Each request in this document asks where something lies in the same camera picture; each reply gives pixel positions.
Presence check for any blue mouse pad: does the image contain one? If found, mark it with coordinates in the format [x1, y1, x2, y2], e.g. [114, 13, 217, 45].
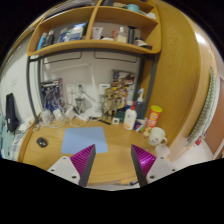
[61, 127, 108, 154]

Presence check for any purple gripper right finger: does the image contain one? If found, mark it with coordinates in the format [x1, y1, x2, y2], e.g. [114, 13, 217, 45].
[131, 145, 157, 187]

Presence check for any white ceramic mug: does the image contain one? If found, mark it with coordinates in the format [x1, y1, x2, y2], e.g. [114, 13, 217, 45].
[148, 127, 167, 146]

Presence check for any wooden wall shelf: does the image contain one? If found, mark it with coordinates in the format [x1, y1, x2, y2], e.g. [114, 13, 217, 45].
[27, 0, 161, 56]

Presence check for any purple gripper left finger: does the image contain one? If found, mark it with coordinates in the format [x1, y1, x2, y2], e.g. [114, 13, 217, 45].
[70, 145, 96, 187]

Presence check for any blue figure box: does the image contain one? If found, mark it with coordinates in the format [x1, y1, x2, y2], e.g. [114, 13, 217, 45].
[41, 78, 64, 112]

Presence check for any white glue bottle red cap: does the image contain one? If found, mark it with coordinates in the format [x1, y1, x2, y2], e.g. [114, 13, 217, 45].
[123, 103, 137, 130]

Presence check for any blue spray bottle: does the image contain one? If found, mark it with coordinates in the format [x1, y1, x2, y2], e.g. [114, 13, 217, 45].
[135, 88, 144, 119]

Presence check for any black computer mouse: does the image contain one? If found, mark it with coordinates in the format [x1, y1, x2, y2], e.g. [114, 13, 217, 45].
[36, 137, 47, 148]

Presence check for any wooden robot model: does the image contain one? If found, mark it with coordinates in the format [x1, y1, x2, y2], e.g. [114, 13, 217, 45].
[101, 87, 122, 122]

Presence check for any black bag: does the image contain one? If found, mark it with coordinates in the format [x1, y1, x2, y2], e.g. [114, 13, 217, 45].
[6, 93, 19, 132]

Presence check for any red yellow chips can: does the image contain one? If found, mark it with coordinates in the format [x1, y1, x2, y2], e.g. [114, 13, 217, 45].
[143, 105, 163, 137]

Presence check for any clear bottle on shelf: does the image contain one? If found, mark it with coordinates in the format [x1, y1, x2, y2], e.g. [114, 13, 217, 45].
[115, 27, 127, 43]

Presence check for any black cylinder bottle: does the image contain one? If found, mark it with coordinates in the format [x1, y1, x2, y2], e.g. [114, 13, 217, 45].
[128, 26, 136, 44]

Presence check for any white tube on shelf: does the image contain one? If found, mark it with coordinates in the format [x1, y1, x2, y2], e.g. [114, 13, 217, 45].
[92, 27, 103, 40]

